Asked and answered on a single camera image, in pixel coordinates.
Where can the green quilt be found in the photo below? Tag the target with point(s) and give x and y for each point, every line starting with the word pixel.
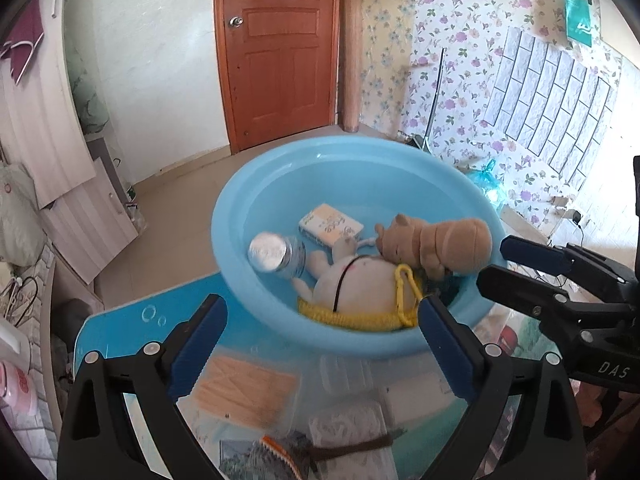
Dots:
pixel 87 95

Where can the silver door knob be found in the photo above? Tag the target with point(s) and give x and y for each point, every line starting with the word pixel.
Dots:
pixel 235 21

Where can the brown wooden door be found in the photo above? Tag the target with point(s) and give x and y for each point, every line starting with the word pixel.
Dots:
pixel 280 60

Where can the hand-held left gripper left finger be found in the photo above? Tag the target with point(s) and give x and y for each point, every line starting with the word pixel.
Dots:
pixel 197 355

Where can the light blue plastic basin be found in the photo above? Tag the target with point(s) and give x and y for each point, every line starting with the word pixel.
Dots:
pixel 280 185

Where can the grey brick wall panel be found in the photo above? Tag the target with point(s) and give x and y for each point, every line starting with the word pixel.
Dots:
pixel 550 105

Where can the wooden pillar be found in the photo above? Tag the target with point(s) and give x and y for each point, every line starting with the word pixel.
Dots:
pixel 352 50

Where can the brown plush toy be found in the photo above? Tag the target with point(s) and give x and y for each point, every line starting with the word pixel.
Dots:
pixel 450 245

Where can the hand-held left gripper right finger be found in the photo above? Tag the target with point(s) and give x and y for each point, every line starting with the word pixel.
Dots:
pixel 445 355

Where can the grey cloth bag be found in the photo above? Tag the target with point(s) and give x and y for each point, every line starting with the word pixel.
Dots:
pixel 17 220

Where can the small white printed box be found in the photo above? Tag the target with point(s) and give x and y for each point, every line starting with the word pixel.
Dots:
pixel 330 222

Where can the orange trimmed pouch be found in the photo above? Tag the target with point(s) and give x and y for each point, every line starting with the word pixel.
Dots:
pixel 250 460

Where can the white plush toy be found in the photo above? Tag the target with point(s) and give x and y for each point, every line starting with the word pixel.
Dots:
pixel 365 285

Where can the black charger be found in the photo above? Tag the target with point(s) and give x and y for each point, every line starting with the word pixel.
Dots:
pixel 577 218

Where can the jar with silver lid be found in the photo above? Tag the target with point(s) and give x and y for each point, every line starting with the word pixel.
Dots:
pixel 270 252

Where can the light blue plastic bag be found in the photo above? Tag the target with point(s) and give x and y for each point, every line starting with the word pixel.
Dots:
pixel 487 182

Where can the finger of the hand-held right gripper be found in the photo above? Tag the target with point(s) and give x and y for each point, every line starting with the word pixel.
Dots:
pixel 530 252
pixel 510 282

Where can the white and pink appliance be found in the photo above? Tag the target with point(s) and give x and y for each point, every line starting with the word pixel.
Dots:
pixel 15 375

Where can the clear plastic case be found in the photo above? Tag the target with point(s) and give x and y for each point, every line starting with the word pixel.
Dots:
pixel 350 375

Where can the pale wooden wardrobe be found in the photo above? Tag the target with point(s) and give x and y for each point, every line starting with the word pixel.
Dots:
pixel 60 150

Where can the dark green snack packet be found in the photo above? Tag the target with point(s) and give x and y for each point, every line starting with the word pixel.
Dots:
pixel 445 290

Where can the maroon towel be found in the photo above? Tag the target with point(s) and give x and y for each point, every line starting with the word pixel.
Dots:
pixel 22 40

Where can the teal paper bag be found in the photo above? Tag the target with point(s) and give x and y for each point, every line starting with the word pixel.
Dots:
pixel 582 17

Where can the white tissue packet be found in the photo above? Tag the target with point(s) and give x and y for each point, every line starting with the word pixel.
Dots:
pixel 345 422

